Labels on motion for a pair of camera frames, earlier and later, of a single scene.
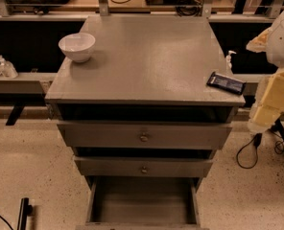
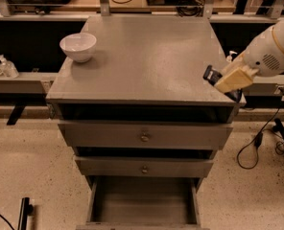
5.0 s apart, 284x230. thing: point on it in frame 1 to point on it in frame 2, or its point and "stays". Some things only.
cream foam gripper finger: [275, 92] to [237, 79]
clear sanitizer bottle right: [228, 59] stays
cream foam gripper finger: [259, 43] to [238, 63]
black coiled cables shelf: [189, 5] stays
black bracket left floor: [16, 111] stays
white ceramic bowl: [77, 46] stays
